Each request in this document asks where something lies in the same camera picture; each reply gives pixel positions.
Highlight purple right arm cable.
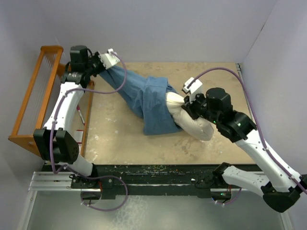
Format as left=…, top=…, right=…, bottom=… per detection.
left=188, top=67, right=307, bottom=195

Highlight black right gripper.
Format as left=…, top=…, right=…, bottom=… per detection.
left=183, top=90, right=221, bottom=125

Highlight magenta capped marker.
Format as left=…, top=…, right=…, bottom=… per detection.
left=77, top=106, right=85, bottom=125

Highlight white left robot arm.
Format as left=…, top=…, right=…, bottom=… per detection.
left=33, top=45, right=104, bottom=188

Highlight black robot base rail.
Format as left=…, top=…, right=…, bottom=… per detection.
left=71, top=162, right=242, bottom=200

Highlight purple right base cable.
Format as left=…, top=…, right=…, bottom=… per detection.
left=212, top=186, right=242, bottom=207

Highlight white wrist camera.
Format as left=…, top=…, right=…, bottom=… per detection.
left=98, top=49, right=120, bottom=69
left=182, top=77, right=202, bottom=103

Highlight blue pillowcase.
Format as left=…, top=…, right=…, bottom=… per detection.
left=99, top=66, right=181, bottom=136

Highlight orange wooden tiered rack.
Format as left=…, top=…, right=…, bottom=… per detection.
left=8, top=45, right=94, bottom=159

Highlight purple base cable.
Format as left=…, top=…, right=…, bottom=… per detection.
left=212, top=186, right=242, bottom=207
left=69, top=165, right=129, bottom=212

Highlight aluminium frame rail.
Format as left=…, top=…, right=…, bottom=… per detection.
left=235, top=63, right=257, bottom=124

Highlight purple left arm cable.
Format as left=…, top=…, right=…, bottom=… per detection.
left=49, top=51, right=128, bottom=175

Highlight red white small box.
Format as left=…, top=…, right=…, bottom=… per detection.
left=74, top=130, right=84, bottom=144

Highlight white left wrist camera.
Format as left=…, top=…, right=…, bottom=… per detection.
left=98, top=49, right=120, bottom=69

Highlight white pillow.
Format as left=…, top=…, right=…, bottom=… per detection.
left=165, top=92, right=214, bottom=141

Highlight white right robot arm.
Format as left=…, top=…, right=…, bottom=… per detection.
left=182, top=88, right=307, bottom=213

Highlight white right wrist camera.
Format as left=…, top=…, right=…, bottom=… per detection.
left=182, top=77, right=202, bottom=103

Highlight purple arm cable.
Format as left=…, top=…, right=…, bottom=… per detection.
left=188, top=67, right=307, bottom=195
left=49, top=51, right=128, bottom=175

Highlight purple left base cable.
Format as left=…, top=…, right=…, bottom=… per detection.
left=69, top=165, right=129, bottom=212

